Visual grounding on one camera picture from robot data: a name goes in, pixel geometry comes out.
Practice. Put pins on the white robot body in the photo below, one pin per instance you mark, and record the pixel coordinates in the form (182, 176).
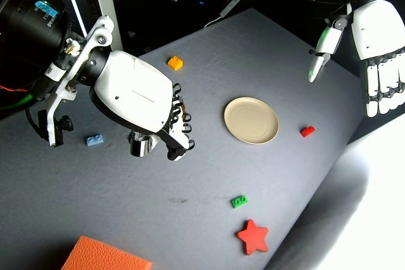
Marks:
(364, 213)

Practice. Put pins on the grey power adapter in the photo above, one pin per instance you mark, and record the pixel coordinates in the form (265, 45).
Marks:
(230, 7)

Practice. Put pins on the orange toy brick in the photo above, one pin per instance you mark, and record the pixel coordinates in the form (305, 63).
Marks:
(175, 63)

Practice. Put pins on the orange foam block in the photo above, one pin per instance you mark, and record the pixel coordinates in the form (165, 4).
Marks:
(95, 255)

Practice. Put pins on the green toy brick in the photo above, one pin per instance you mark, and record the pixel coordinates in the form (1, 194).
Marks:
(239, 202)

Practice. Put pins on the light blue toy brick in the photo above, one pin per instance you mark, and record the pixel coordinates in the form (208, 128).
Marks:
(95, 140)

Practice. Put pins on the red star block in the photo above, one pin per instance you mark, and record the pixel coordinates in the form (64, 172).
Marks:
(253, 236)

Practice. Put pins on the grey table cloth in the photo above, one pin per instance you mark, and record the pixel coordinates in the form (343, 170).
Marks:
(221, 172)

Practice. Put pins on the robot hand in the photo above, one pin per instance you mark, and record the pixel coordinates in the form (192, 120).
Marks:
(376, 29)
(133, 93)

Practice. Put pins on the beige round plate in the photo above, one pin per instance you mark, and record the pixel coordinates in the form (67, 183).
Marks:
(251, 120)

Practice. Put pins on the red toy brick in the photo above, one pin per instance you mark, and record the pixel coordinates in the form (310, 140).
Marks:
(307, 131)

